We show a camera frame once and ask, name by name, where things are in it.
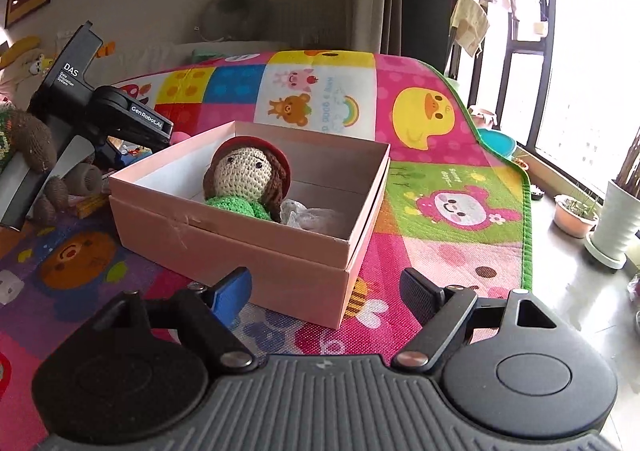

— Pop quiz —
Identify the brown crochet bear toy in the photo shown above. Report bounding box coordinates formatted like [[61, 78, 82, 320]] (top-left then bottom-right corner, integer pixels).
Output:
[[1, 106, 103, 231]]

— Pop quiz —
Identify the pink round toy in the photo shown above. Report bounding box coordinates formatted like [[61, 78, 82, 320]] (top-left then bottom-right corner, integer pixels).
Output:
[[169, 130, 191, 146]]

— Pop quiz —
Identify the crochet doll red hat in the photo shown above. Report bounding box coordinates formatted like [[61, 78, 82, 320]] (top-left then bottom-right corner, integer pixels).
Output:
[[203, 136, 292, 224]]

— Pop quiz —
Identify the pink white lace cloth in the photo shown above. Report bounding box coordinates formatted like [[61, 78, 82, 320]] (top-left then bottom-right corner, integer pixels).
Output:
[[280, 199, 346, 237]]

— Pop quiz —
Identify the biscuit sticks clear pack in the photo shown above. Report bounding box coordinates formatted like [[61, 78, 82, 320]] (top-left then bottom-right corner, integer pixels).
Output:
[[66, 192, 110, 219]]

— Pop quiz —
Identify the beige bed headboard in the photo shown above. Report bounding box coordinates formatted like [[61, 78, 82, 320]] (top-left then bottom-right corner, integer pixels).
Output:
[[85, 41, 290, 86]]

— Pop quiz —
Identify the colourful cartoon play mat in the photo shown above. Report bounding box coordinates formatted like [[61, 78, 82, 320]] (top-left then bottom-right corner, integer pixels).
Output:
[[0, 49, 534, 451]]

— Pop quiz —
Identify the pink cardboard box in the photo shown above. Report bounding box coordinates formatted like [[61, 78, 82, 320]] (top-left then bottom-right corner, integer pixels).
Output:
[[108, 122, 390, 329]]

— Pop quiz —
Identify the pink small plant pot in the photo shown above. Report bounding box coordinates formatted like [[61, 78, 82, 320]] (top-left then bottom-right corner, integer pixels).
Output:
[[553, 194, 599, 239]]

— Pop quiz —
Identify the teal bowl on sill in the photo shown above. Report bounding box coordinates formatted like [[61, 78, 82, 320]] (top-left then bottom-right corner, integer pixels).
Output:
[[478, 128, 516, 159]]

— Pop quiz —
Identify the grey neck pillow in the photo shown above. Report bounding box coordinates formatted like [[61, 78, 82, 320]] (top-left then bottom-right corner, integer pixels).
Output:
[[194, 0, 272, 42]]

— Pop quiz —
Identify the white plant pot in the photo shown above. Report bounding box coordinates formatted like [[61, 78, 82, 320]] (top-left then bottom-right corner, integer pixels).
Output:
[[584, 180, 640, 270]]

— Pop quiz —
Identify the hanging cream cloth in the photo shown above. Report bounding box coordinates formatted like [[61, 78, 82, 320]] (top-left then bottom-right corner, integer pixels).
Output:
[[450, 0, 489, 57]]

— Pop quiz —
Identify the black metal rack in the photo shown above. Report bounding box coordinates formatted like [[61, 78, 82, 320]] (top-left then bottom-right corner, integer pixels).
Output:
[[468, 0, 556, 152]]

